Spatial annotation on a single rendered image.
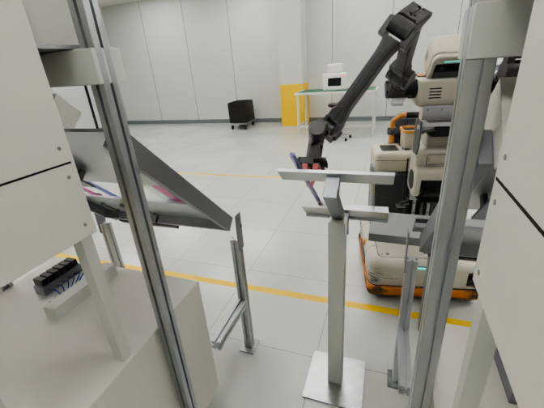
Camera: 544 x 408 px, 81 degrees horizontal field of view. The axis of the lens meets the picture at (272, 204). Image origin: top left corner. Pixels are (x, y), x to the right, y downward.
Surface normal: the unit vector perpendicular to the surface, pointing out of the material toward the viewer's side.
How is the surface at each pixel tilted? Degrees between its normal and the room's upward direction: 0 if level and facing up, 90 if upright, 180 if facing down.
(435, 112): 90
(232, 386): 0
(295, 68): 90
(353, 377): 0
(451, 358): 0
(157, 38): 90
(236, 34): 90
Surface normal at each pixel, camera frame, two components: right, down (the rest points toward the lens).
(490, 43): -0.33, 0.40
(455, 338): -0.07, -0.92
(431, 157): -0.16, 0.53
